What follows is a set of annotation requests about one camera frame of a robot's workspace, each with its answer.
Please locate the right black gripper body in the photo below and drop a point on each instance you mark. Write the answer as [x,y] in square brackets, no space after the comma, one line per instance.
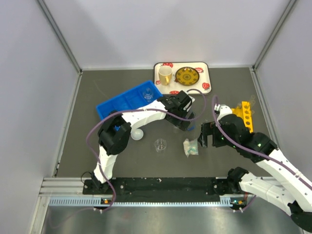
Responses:
[218,139]

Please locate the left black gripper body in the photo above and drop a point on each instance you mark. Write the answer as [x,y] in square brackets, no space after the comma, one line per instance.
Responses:
[181,124]

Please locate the round glass flask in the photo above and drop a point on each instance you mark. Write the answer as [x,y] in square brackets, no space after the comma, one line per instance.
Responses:
[148,95]

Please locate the blue plastic compartment bin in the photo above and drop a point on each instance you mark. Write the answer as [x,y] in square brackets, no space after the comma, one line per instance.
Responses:
[129,100]

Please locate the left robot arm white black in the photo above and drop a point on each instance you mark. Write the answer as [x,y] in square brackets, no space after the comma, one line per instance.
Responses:
[115,131]

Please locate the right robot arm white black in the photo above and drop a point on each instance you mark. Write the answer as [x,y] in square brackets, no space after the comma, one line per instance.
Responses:
[293,195]

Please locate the plastic bag with gloves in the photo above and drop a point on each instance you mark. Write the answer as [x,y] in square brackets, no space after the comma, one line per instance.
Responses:
[190,147]

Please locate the strawberry pattern white tray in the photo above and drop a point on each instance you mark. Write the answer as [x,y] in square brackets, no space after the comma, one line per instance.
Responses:
[203,85]

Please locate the yellow black patterned plate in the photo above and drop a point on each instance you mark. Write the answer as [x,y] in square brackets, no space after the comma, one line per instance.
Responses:
[187,76]

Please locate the yellow test tube rack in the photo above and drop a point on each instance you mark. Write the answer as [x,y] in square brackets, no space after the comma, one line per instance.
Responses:
[245,114]

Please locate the clear glass beaker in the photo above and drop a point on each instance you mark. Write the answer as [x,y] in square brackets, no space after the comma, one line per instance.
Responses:
[160,145]

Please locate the yellow ceramic mug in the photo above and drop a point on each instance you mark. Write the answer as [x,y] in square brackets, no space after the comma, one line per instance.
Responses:
[165,74]

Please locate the white round dish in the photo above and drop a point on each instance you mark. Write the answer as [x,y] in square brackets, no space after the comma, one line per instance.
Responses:
[137,134]

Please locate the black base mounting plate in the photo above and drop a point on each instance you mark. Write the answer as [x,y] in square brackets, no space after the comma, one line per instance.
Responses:
[175,189]

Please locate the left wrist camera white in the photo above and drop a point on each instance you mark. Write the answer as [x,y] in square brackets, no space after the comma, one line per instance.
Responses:
[188,106]

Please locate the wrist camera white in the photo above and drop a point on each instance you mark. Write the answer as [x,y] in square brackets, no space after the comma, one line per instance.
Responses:
[222,110]
[188,106]

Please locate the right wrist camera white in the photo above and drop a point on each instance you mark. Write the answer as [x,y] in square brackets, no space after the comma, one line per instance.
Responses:
[222,110]

